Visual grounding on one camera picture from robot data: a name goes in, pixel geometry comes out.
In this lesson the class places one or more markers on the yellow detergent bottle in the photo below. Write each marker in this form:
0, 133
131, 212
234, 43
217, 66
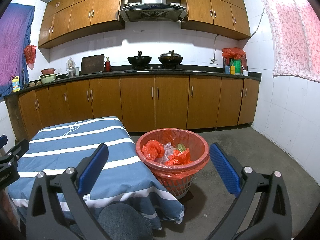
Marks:
16, 85

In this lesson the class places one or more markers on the blue white striped cloth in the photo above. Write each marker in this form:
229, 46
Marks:
75, 150

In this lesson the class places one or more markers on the clear bag with jars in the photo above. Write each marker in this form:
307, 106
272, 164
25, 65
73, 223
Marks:
70, 66

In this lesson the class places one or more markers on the white mug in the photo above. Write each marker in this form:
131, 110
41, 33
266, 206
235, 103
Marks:
245, 73

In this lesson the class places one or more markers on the black gas stove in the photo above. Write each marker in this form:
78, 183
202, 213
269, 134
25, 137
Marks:
155, 68

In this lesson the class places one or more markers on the clear plastic bags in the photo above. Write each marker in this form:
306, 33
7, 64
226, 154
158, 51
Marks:
168, 148

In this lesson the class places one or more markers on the black kitchen countertop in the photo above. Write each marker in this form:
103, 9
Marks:
205, 73

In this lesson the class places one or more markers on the person's leg in jeans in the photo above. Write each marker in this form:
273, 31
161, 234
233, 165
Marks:
120, 220

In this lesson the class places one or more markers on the red plastic bag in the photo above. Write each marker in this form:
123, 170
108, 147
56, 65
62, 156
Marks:
30, 55
181, 158
152, 150

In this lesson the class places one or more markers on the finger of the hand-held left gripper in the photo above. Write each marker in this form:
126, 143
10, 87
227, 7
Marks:
2, 142
18, 148

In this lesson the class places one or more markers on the black wok with lid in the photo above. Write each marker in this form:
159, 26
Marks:
170, 58

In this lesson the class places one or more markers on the blue purple cloth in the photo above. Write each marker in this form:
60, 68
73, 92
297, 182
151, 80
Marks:
13, 45

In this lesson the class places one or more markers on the small blue box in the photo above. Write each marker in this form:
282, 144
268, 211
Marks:
228, 70

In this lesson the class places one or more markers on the red bottle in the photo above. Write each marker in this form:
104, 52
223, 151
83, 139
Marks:
108, 66

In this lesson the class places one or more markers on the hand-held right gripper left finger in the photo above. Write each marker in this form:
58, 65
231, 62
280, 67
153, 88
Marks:
92, 170

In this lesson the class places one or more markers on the green box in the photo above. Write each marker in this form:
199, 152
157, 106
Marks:
236, 66

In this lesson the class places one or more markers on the wooden wall cabinets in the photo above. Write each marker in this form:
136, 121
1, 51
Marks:
82, 12

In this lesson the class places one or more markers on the white wall socket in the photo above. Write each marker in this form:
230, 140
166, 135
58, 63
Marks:
214, 60

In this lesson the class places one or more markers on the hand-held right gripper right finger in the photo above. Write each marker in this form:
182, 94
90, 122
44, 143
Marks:
225, 170

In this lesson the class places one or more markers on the brown root vegetables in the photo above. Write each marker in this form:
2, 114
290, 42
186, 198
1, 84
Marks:
34, 84

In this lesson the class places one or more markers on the wooden base cabinets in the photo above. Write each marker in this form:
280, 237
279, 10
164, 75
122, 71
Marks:
170, 100

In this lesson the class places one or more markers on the dark wooden cutting board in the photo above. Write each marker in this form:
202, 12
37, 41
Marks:
92, 64

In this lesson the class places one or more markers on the red plastic basin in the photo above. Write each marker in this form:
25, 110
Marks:
48, 71

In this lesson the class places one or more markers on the olive green plastic bag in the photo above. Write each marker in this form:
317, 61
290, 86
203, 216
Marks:
180, 147

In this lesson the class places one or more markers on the person's left forearm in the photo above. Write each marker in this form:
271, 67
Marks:
6, 205

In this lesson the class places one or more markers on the wastebasket with red liner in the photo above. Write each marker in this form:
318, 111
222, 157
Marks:
175, 180

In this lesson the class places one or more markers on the red shopping bag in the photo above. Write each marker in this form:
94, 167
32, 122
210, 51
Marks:
233, 53

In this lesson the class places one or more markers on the pink floral curtain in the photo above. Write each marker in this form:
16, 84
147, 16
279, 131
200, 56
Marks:
292, 35

